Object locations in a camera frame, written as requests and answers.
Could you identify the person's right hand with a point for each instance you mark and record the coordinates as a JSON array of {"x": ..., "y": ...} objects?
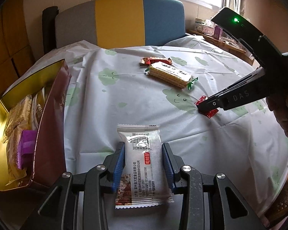
[{"x": 284, "y": 115}]

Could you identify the wooden wardrobe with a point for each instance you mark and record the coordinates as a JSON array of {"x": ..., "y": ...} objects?
[{"x": 12, "y": 36}]

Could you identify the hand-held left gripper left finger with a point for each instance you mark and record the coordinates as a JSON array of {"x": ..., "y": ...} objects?
[{"x": 117, "y": 170}]

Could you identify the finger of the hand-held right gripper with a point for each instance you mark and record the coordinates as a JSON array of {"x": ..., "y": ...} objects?
[{"x": 230, "y": 98}]

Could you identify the puffed rice bar packet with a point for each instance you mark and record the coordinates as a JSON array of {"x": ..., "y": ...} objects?
[{"x": 19, "y": 112}]

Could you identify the glitter tissue box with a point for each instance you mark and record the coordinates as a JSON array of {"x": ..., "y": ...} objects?
[{"x": 205, "y": 27}]

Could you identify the grey yellow blue chair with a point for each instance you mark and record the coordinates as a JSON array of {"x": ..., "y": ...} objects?
[{"x": 120, "y": 21}]

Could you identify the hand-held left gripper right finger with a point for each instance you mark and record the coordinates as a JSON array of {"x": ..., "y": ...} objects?
[{"x": 166, "y": 165}]

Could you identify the long red snack packet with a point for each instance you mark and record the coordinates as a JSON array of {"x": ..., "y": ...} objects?
[{"x": 150, "y": 60}]

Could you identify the purple snack packet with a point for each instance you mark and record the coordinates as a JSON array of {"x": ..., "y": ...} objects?
[{"x": 27, "y": 143}]

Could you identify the gold tin box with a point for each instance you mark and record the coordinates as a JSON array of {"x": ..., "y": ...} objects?
[{"x": 52, "y": 124}]

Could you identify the cloud printed plastic tablecloth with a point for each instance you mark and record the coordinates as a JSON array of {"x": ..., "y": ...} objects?
[{"x": 134, "y": 105}]

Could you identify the cracker packet with green ends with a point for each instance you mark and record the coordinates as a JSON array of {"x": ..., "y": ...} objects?
[{"x": 170, "y": 75}]

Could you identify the small red candy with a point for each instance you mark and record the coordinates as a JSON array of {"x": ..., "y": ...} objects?
[{"x": 212, "y": 113}]

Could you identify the white snack packet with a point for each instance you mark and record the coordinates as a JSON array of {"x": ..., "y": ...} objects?
[{"x": 141, "y": 163}]

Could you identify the purple box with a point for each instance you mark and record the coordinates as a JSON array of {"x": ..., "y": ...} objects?
[{"x": 218, "y": 32}]

